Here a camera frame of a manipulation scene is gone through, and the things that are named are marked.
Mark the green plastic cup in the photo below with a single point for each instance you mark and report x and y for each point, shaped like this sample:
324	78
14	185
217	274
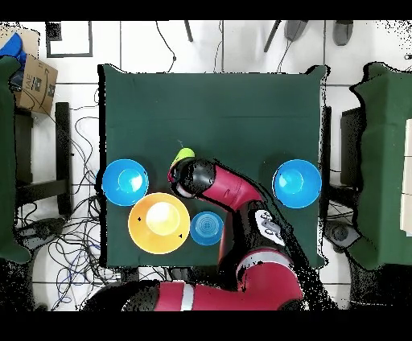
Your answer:
185	153

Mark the large blue plastic bowl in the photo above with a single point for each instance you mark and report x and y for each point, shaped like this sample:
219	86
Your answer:
125	182
296	183

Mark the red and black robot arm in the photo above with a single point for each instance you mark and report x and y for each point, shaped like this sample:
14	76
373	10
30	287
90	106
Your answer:
231	186

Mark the small blue flat-bottomed bowl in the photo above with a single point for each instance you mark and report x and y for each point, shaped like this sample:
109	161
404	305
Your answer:
206	228

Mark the dark green tablecloth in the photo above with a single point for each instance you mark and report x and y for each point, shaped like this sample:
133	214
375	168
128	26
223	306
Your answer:
209	103

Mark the large yellow plastic bowl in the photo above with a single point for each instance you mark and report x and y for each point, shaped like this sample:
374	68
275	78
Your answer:
159	222

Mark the dark chair leg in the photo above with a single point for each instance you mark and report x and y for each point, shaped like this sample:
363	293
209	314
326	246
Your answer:
272	36
189	32

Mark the grey shoe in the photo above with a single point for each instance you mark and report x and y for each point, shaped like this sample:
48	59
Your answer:
296	30
342	32

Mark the green cloth on side table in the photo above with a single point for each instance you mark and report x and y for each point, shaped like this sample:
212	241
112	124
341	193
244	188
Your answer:
383	161
6	161

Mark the printed cardboard box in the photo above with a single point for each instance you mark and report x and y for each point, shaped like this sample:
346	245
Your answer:
35	87

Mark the plain cardboard box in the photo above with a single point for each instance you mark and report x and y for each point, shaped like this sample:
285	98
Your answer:
30	41

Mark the blue bag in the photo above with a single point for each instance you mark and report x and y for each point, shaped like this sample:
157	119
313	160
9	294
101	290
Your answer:
13	48

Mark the black stool frame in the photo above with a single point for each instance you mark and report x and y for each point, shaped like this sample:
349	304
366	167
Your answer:
62	144

